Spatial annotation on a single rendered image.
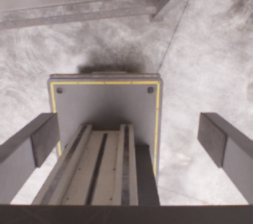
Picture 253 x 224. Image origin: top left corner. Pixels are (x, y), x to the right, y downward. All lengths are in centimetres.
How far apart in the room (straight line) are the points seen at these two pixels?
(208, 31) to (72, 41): 99
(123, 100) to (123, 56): 40
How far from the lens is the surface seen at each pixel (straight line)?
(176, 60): 144
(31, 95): 163
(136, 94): 110
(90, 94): 113
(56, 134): 16
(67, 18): 123
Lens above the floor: 139
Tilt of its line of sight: 74 degrees down
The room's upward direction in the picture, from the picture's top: 178 degrees counter-clockwise
